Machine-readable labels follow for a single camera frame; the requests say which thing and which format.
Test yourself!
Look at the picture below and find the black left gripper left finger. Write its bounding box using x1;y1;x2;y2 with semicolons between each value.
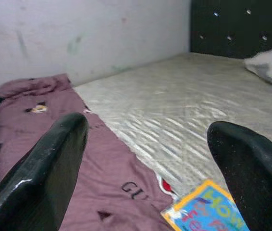
0;112;89;231

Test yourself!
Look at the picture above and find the purple cartoon print blanket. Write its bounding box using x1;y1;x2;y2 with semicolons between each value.
0;73;177;231

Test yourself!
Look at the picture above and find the colourful children's book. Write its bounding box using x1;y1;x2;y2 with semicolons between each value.
160;179;251;231

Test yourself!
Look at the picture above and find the black tufted headboard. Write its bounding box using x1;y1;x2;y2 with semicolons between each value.
190;0;272;60

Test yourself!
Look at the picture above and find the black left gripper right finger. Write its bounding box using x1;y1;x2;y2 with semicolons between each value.
207;120;272;231

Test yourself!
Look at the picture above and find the white quilted mattress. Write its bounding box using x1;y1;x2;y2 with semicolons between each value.
73;51;272;210

